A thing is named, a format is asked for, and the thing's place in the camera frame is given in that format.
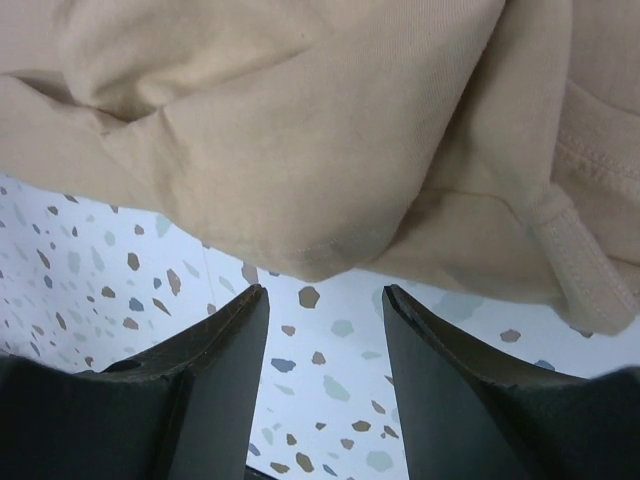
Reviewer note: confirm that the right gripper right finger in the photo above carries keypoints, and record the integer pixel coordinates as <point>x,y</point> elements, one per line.
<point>470,411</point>

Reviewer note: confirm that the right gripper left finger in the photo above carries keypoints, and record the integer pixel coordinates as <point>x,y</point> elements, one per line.
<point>182,409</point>

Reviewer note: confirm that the beige t shirt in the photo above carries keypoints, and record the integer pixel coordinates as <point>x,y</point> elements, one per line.
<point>488,147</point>

